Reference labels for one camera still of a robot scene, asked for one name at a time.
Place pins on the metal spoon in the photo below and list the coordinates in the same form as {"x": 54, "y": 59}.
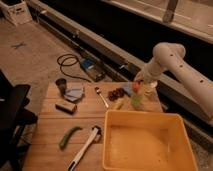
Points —
{"x": 98, "y": 91}

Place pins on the blue power box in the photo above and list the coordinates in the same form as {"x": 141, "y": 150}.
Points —
{"x": 92, "y": 70}

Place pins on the yellow banana piece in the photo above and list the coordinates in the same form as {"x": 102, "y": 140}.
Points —
{"x": 118, "y": 104}

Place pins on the black chair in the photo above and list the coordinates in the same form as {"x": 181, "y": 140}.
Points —
{"x": 14, "y": 117}

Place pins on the green plastic cup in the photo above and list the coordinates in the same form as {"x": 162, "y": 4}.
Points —
{"x": 136, "y": 99}

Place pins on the red apple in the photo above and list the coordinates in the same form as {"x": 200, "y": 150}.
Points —
{"x": 136, "y": 86}

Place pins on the brown rectangular block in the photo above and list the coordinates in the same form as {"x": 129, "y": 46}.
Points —
{"x": 66, "y": 107}

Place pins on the yellow plastic bin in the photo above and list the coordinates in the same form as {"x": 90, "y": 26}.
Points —
{"x": 146, "y": 141}

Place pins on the dark metal cup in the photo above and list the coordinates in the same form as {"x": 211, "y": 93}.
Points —
{"x": 61, "y": 83}

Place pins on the blue folded cloth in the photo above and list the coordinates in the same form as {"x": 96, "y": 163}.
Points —
{"x": 74, "y": 94}

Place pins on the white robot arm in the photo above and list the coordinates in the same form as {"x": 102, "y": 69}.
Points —
{"x": 170, "y": 56}

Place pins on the green cucumber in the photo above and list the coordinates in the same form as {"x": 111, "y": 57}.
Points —
{"x": 63, "y": 142}

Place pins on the blue sponge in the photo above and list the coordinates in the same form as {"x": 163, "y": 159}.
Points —
{"x": 127, "y": 90}

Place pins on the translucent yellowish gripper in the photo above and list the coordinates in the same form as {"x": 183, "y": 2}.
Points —
{"x": 141, "y": 88}

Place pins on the dark grapes bunch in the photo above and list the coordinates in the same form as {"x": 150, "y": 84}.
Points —
{"x": 115, "y": 94}

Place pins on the white cardboard box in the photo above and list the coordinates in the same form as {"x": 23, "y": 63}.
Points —
{"x": 17, "y": 14}

